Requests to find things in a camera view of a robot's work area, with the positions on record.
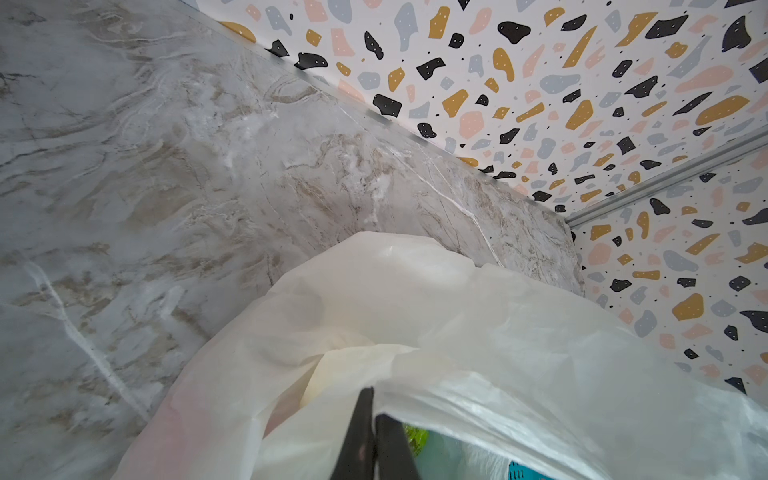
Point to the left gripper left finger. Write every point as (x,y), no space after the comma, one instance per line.
(356,459)

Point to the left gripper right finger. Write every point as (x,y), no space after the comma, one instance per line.
(394,457)

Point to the green bumpy fruit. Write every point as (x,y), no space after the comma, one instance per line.
(417,438)

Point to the white plastic bag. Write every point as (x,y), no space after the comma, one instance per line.
(496,366)

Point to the teal plastic basket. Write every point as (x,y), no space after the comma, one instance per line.
(516,471)

